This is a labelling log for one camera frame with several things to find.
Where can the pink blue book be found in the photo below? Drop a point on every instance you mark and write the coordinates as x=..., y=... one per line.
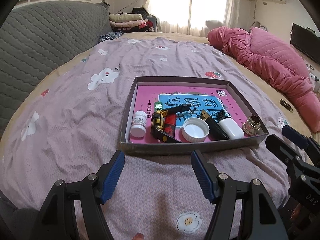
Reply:
x=151, y=97

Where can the white pill bottle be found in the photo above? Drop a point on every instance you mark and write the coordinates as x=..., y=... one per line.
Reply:
x=138, y=126

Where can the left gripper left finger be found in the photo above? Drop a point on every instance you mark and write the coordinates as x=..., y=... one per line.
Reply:
x=56, y=218

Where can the pink quilted comforter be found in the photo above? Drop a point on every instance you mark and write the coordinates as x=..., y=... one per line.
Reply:
x=276, y=62

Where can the white plastic jar lid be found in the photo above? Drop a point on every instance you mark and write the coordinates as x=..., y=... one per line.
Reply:
x=195, y=130

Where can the dark patterned cloth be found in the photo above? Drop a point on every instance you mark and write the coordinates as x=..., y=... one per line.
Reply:
x=110, y=36

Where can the yellow black wristwatch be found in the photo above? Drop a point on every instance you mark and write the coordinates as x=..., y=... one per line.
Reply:
x=157, y=122

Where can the white earbuds case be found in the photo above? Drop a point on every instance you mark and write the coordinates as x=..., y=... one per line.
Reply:
x=231, y=128

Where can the black flat television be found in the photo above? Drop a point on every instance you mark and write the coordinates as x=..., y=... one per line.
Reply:
x=306, y=41

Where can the black gold lipstick tube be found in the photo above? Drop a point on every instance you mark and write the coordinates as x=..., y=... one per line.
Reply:
x=215, y=131

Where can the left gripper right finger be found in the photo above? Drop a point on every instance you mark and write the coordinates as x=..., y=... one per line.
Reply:
x=260, y=218

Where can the white sheer curtain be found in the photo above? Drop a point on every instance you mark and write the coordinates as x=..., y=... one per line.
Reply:
x=192, y=16

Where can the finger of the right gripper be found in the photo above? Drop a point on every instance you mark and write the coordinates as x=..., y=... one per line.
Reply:
x=280, y=149
x=295, y=137

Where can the dark shallow cardboard box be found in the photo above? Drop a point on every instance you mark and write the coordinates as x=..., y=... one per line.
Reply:
x=209, y=145

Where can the person left hand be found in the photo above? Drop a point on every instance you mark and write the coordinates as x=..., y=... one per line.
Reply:
x=138, y=236

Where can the red black lighter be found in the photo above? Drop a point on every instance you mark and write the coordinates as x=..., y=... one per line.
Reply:
x=169, y=126

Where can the stack of folded clothes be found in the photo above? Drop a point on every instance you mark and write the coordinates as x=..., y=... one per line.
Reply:
x=138, y=20

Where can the black hair claw clip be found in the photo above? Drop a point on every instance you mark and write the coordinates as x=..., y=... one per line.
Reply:
x=221, y=115

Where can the grey quilted headboard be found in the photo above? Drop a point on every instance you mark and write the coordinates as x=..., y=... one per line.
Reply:
x=38, y=38

